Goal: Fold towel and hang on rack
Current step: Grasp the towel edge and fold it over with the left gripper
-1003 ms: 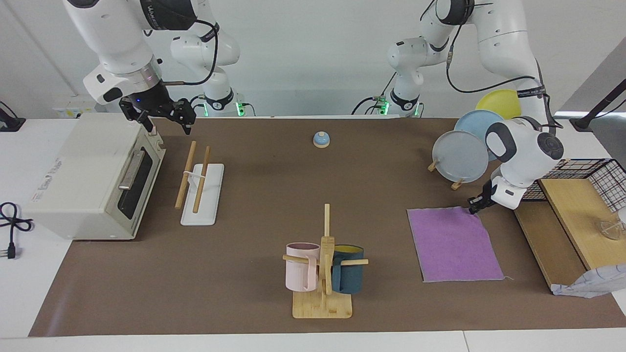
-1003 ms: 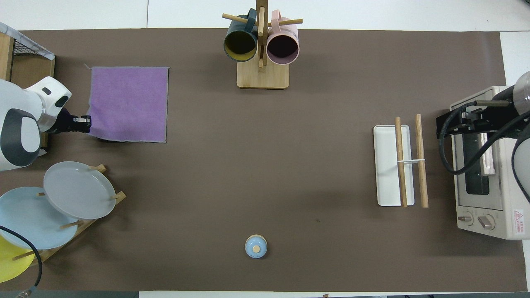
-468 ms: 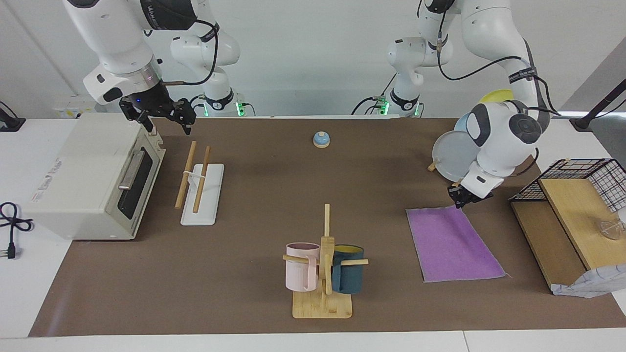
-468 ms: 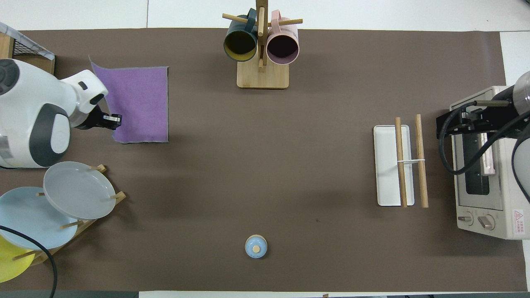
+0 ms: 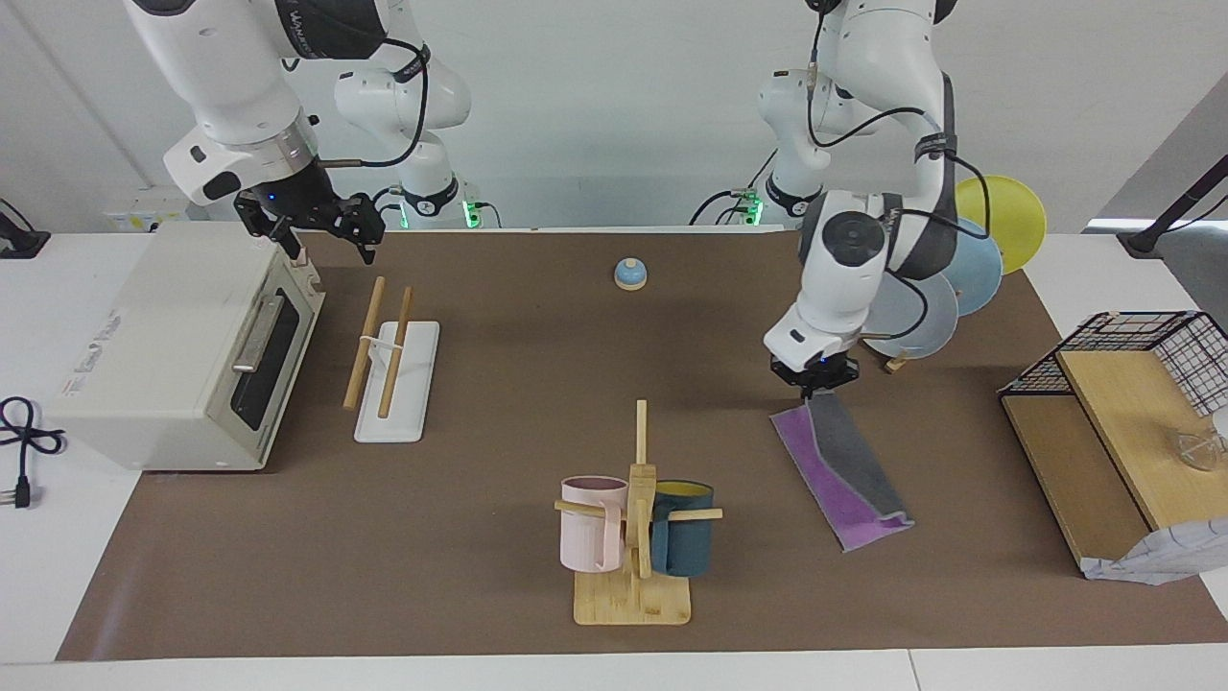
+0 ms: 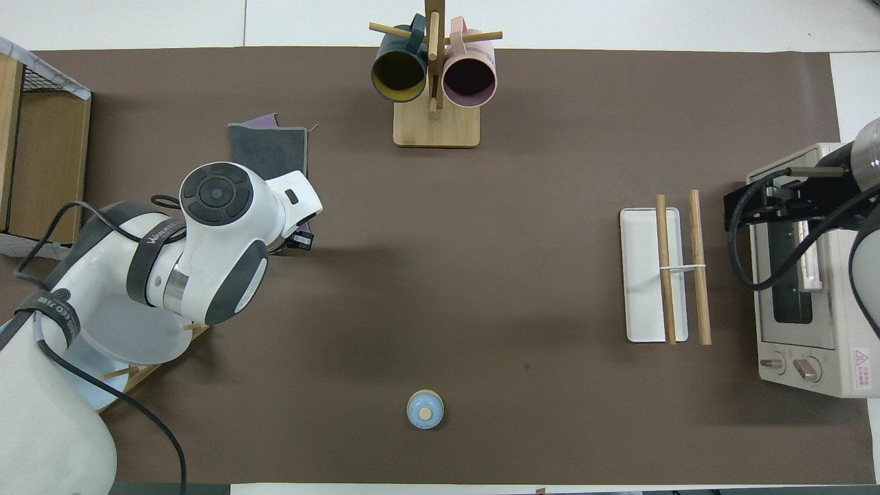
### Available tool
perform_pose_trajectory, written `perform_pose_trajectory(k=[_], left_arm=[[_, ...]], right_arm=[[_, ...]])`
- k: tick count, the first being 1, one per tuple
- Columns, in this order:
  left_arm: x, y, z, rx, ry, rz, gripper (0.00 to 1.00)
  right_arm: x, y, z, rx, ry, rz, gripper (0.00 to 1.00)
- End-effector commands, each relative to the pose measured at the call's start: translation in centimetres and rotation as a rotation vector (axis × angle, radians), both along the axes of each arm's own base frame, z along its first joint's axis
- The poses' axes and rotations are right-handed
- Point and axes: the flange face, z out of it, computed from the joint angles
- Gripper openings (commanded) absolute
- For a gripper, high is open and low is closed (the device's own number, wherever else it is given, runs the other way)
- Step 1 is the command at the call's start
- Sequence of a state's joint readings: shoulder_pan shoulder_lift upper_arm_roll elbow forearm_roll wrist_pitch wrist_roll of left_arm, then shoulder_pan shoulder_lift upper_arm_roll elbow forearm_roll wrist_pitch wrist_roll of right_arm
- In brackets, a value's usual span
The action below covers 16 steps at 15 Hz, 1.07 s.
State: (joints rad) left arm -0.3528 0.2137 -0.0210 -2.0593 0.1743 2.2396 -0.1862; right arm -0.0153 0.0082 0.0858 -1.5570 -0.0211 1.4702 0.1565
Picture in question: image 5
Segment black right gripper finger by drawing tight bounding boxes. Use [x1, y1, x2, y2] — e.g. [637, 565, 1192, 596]
[236, 192, 296, 260]
[331, 192, 385, 265]

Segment purple and grey towel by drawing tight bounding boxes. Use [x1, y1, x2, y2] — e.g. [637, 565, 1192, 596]
[770, 392, 914, 553]

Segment white towel rack wooden bars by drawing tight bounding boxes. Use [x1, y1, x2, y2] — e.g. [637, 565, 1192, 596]
[342, 276, 440, 444]

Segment grey plate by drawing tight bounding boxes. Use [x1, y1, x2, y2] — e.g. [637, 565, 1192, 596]
[863, 274, 960, 361]

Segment beige toaster oven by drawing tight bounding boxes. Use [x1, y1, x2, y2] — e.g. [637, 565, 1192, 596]
[46, 221, 327, 473]

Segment light blue plate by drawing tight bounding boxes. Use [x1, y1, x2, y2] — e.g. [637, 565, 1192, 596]
[935, 219, 1004, 318]

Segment dark teal mug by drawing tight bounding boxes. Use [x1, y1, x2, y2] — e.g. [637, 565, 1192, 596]
[650, 480, 716, 579]

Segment brown table mat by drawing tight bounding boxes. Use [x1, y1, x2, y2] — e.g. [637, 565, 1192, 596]
[56, 230, 1228, 663]

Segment yellow plate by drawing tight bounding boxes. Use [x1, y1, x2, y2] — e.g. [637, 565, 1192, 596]
[955, 176, 1047, 274]

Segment pink mug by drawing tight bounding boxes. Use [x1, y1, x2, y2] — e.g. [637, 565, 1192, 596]
[560, 476, 629, 574]

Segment wooden mug tree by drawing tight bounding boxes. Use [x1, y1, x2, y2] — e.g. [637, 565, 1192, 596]
[554, 399, 724, 627]

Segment wooden shelf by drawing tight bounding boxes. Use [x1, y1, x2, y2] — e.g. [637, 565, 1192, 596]
[998, 345, 1228, 582]

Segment clear glass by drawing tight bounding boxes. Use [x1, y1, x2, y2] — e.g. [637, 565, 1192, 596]
[1169, 413, 1228, 471]

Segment white patterned cloth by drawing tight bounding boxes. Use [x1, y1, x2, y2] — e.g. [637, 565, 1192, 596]
[1084, 518, 1228, 586]

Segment white wall socket box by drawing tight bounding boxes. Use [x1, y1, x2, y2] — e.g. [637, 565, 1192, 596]
[104, 187, 193, 233]

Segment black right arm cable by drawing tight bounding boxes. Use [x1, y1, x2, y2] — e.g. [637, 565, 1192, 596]
[319, 36, 431, 170]

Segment black clamp mount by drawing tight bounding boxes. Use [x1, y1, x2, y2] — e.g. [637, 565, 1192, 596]
[0, 197, 51, 260]

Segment black power cable with plug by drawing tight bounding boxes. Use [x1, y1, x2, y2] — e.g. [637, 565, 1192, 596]
[0, 396, 66, 510]

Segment black wire basket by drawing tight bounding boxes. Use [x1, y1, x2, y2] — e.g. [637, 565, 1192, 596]
[998, 310, 1228, 416]

